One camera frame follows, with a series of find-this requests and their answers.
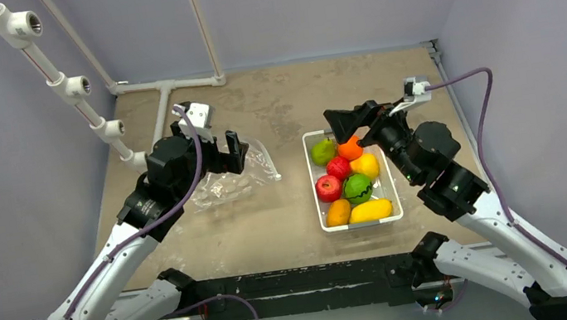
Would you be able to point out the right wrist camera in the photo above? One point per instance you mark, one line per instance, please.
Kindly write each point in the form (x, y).
(415, 93)

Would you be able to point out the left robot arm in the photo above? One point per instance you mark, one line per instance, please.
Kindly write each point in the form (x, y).
(174, 169)

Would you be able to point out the green watermelon toy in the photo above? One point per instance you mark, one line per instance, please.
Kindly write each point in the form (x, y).
(357, 189)

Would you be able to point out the red dark apple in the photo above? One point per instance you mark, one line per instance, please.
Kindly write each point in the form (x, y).
(339, 167)

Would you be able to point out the yellow mango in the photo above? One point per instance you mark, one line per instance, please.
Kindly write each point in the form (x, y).
(374, 210)

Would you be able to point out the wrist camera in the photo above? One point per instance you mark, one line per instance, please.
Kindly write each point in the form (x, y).
(197, 115)
(415, 93)

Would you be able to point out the orange fruit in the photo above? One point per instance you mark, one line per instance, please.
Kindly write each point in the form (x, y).
(350, 150)

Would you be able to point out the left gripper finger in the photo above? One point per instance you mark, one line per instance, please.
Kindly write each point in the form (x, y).
(234, 145)
(239, 165)

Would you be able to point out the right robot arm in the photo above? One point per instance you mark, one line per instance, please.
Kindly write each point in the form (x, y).
(425, 157)

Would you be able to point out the clear zip top bag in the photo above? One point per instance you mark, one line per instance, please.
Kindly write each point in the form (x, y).
(219, 189)

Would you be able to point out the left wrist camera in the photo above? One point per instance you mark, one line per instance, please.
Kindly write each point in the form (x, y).
(197, 115)

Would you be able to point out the yellow pear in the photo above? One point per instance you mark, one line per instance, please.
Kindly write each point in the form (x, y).
(367, 164)

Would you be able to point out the white plastic basket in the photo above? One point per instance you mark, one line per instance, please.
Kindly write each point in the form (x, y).
(383, 185)

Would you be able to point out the black base bar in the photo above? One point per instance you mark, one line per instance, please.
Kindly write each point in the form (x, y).
(393, 280)

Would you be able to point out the aluminium rail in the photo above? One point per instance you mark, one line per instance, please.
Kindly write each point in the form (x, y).
(435, 53)

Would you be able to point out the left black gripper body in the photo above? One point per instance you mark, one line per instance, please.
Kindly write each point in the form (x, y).
(213, 161)

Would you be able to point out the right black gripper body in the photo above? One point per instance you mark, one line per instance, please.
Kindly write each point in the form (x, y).
(370, 119)

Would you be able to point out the white pvc pipe frame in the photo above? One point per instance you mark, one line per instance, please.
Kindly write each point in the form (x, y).
(21, 29)

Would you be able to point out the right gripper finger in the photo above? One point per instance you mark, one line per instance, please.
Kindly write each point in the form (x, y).
(343, 132)
(359, 113)

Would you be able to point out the orange mango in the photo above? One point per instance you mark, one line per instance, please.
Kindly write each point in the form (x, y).
(339, 213)

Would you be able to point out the green pear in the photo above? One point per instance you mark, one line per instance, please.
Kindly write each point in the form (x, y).
(323, 152)

